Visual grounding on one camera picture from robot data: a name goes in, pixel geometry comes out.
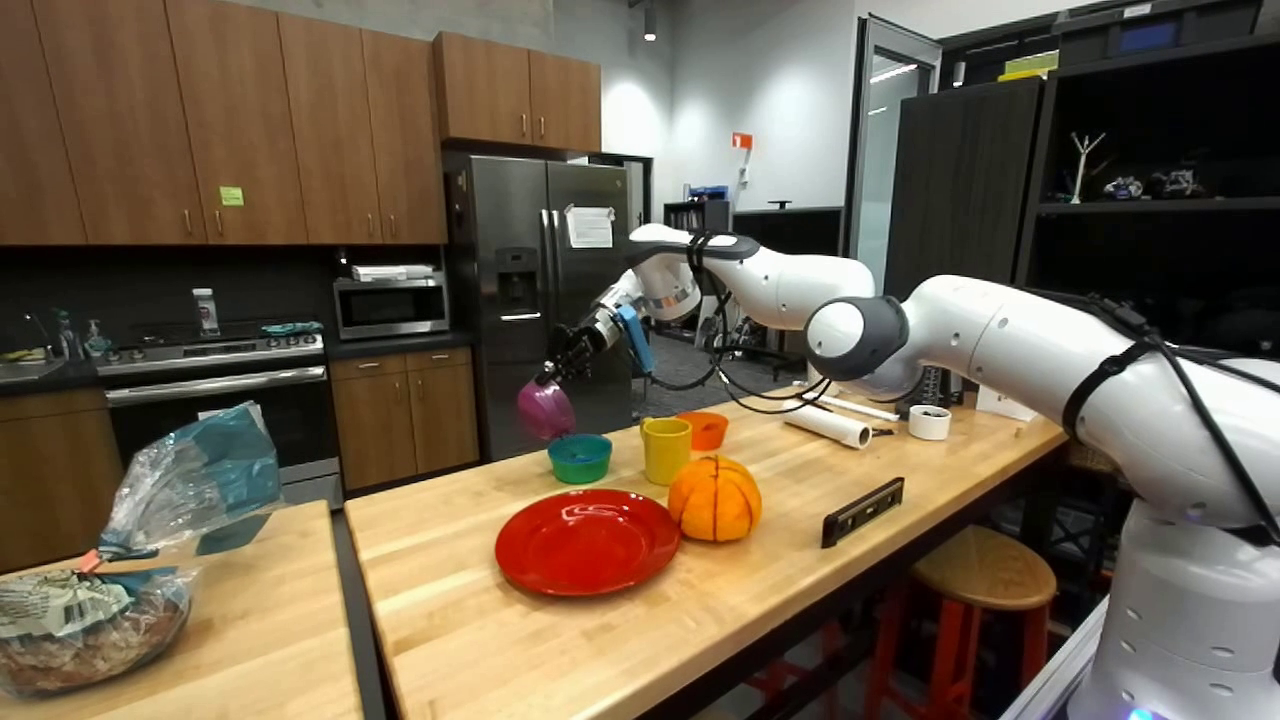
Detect glass door dark frame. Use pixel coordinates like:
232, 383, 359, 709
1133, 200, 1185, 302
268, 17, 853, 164
840, 11, 947, 293

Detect stainless steel refrigerator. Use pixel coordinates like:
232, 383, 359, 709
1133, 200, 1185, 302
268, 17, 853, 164
440, 148, 639, 462

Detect small brown wall cabinet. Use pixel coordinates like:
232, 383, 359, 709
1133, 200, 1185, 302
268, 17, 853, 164
429, 28, 605, 155

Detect brown base cabinet single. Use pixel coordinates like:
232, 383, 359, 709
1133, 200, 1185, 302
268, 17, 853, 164
0, 383, 126, 575

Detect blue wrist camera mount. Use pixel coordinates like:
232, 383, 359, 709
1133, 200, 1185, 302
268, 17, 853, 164
611, 300, 660, 381

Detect white branched stand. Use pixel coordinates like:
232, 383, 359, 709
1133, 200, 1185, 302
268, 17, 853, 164
1068, 127, 1112, 208

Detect thin white paper roll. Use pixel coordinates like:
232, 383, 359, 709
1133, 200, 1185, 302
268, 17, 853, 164
823, 391, 903, 430

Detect white paper on refrigerator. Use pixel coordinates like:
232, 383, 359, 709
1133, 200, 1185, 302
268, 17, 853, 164
559, 203, 621, 251

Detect white napkin box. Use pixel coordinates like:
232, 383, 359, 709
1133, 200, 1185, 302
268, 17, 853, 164
974, 383, 1034, 423

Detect clear plastic bag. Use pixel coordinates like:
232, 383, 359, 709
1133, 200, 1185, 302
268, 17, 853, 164
91, 397, 287, 566

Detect yellow cup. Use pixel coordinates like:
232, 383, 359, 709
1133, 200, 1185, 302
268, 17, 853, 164
639, 413, 695, 488

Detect white paper towel roll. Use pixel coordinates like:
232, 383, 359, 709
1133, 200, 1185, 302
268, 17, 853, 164
779, 403, 876, 450

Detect brown base cabinet double door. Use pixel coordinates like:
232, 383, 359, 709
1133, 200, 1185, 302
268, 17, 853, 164
328, 343, 482, 495

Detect orange pumpkin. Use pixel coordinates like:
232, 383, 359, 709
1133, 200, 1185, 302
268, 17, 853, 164
664, 450, 769, 549

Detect wrapped bowl of food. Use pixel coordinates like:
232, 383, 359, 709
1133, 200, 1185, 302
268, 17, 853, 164
0, 565, 199, 698

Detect black shelving unit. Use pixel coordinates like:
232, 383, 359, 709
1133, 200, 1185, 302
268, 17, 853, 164
882, 0, 1280, 364

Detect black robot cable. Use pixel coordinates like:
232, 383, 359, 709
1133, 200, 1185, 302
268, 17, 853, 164
635, 232, 857, 421

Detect purple plastic bowl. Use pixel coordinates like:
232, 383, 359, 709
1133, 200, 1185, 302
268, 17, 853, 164
512, 373, 581, 449

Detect white tape roll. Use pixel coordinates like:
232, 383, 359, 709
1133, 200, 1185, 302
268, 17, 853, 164
903, 400, 954, 443

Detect wooden stool red legs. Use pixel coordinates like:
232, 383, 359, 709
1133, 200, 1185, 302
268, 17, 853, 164
864, 524, 1062, 720

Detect green plastic bowl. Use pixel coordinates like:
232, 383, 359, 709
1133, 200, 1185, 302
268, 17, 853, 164
544, 429, 617, 488

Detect orange cup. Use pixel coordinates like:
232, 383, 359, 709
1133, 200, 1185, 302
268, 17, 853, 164
681, 409, 732, 454

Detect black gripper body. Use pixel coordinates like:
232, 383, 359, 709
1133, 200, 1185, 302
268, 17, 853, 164
564, 306, 632, 367

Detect steel stove oven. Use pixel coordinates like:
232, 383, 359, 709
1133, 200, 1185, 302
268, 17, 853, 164
94, 323, 336, 471

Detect red plate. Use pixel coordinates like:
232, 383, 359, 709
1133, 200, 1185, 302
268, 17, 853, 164
490, 483, 684, 604

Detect steel microwave oven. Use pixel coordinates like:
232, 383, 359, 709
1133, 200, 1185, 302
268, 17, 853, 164
328, 259, 454, 348

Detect large brown wall cabinets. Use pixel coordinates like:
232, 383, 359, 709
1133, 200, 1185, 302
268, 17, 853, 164
0, 0, 451, 249

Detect black name plate sign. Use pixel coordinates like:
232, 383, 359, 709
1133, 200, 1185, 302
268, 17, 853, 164
815, 471, 908, 550

